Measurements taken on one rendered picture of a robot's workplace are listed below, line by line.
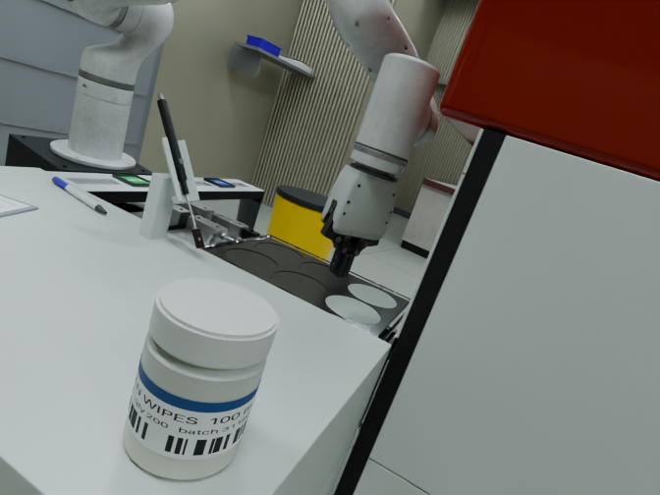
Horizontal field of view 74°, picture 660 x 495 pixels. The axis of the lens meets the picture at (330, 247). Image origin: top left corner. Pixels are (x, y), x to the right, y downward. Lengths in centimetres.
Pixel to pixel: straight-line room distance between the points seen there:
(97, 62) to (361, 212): 74
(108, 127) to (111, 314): 81
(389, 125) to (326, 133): 461
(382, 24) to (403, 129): 16
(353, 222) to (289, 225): 194
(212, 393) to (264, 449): 8
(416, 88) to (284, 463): 49
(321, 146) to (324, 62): 96
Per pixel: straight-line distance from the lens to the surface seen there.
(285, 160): 552
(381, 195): 66
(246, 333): 23
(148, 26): 120
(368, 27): 70
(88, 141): 120
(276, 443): 32
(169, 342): 24
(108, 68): 117
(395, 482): 59
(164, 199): 60
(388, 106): 63
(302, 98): 550
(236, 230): 99
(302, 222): 255
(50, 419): 32
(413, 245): 587
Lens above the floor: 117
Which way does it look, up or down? 15 degrees down
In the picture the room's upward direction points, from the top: 19 degrees clockwise
